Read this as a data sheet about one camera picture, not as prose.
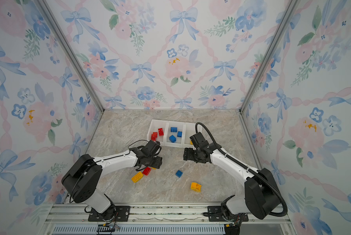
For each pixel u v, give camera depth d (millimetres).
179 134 1030
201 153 634
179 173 858
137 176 854
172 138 1006
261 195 415
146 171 874
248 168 457
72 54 863
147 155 701
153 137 1005
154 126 1063
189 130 1014
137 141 765
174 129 1057
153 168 813
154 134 1034
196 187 786
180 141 982
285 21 732
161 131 1051
